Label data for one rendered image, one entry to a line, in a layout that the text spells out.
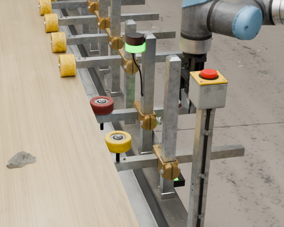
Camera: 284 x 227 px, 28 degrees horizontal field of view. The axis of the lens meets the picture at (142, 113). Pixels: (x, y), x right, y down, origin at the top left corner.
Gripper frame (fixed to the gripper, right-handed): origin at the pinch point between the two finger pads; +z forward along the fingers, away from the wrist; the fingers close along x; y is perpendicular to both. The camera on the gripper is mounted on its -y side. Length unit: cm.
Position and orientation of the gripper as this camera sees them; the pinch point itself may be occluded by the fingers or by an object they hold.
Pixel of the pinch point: (188, 108)
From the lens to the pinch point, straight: 175.3
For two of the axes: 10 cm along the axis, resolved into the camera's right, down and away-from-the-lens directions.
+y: 2.5, 4.5, -8.6
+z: -0.3, 8.9, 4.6
